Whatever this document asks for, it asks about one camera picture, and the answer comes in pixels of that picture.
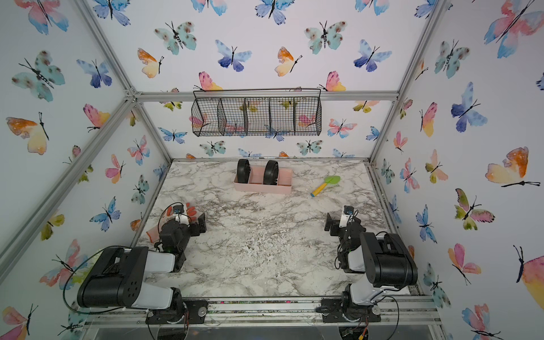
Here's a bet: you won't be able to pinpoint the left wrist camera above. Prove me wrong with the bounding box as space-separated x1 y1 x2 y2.
172 204 191 225

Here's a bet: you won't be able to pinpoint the green yellow toy shovel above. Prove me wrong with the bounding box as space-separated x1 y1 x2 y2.
311 176 341 197

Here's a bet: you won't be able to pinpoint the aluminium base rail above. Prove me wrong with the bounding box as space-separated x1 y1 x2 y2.
84 296 443 329

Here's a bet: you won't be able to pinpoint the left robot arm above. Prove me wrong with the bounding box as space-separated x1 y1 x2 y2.
66 213 208 326

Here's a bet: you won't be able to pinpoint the black wire wall basket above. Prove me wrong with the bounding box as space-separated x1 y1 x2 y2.
190 87 322 140

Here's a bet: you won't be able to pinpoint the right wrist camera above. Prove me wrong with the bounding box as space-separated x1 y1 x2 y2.
339 205 355 228

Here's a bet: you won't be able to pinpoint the pink compartment storage tray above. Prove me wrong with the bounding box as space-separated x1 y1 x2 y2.
233 166 293 195

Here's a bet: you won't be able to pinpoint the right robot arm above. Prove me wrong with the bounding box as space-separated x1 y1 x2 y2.
316 206 418 324

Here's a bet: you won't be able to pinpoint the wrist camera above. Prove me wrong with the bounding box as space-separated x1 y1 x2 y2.
339 205 355 228
172 204 191 225

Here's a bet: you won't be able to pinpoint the black belt coil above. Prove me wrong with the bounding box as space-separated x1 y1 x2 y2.
263 160 279 186

